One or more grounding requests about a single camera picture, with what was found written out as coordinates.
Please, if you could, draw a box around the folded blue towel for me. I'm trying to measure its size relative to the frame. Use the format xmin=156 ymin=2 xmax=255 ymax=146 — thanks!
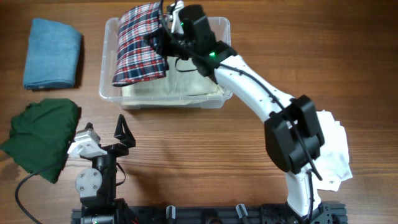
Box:
xmin=23 ymin=18 xmax=81 ymax=90

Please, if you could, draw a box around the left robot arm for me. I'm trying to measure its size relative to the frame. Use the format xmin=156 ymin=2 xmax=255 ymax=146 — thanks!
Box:
xmin=68 ymin=114 xmax=139 ymax=224

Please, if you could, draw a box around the plaid shirt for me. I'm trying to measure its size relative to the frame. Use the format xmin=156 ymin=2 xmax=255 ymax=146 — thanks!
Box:
xmin=112 ymin=2 xmax=167 ymax=87

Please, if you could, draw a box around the clear plastic storage container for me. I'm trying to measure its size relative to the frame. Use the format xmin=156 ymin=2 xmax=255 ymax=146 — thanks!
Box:
xmin=99 ymin=17 xmax=233 ymax=110

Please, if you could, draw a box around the black cable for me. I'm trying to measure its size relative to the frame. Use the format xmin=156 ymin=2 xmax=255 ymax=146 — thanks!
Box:
xmin=158 ymin=0 xmax=324 ymax=223
xmin=14 ymin=161 xmax=68 ymax=224

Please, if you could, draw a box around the white garment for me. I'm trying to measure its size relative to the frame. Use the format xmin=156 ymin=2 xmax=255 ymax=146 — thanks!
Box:
xmin=313 ymin=110 xmax=353 ymax=192

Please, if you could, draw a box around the left black cable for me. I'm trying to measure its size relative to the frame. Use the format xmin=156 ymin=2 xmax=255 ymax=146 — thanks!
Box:
xmin=14 ymin=161 xmax=68 ymax=224

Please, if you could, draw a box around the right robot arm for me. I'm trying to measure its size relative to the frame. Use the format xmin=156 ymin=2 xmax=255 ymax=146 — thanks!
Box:
xmin=154 ymin=4 xmax=325 ymax=223

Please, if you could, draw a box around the right black cable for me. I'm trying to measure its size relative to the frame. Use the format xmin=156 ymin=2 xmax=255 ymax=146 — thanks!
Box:
xmin=158 ymin=0 xmax=324 ymax=223

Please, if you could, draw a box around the dark green garment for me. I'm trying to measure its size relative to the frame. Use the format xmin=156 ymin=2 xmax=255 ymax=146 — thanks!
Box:
xmin=1 ymin=98 xmax=80 ymax=184

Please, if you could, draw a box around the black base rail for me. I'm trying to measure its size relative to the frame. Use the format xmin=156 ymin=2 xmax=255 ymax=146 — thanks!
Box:
xmin=71 ymin=203 xmax=347 ymax=224

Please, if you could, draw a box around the cream cloth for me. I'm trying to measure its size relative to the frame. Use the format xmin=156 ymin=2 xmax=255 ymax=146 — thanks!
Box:
xmin=121 ymin=57 xmax=225 ymax=106

